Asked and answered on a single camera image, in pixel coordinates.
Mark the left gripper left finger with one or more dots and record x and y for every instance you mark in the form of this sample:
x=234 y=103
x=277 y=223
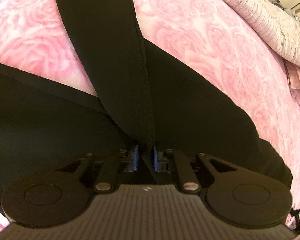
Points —
x=124 y=159

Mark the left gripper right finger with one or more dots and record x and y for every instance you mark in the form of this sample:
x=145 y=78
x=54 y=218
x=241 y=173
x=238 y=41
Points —
x=169 y=160

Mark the black garment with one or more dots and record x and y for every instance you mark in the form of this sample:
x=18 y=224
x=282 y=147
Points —
x=145 y=97

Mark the pink rose blanket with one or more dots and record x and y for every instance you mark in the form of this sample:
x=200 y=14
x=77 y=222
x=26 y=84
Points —
x=207 y=35

